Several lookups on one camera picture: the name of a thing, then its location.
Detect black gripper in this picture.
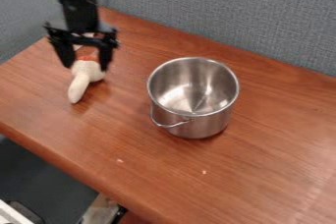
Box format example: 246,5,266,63
43,0,119,72

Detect white toy mushroom red cap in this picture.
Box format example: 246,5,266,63
67,54,106,104

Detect shiny metal pot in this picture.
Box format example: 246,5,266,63
147,57,240,139

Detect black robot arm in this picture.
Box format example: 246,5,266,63
43,0,120,71

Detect white plastic bottle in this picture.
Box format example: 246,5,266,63
72,32,96,51

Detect white box at corner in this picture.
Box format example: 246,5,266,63
0,199,35,224

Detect table leg frame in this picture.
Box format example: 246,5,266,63
79,194,127,224

